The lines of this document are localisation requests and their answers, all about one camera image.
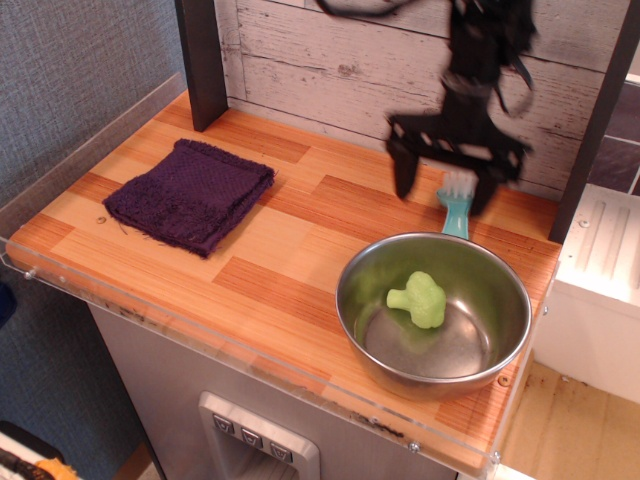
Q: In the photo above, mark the stainless steel bowl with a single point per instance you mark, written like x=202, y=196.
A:
x=488, y=316

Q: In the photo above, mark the light blue scrub brush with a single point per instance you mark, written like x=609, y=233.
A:
x=456, y=195

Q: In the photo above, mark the orange object bottom left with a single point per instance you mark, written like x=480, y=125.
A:
x=57, y=469

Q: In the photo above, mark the dark left wooden post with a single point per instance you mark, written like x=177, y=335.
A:
x=202, y=57

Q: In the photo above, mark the green toy broccoli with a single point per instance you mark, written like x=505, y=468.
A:
x=422, y=298

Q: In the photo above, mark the dark right wooden post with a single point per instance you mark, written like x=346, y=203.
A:
x=619, y=66

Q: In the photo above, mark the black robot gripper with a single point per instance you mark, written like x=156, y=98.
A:
x=461, y=134

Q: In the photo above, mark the dark wooden post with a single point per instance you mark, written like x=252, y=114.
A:
x=619, y=66
x=202, y=57

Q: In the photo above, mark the purple folded towel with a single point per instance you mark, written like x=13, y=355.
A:
x=192, y=198

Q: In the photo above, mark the silver dispenser button panel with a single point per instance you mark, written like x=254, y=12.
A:
x=245, y=445

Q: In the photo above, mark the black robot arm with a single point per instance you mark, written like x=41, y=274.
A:
x=485, y=37

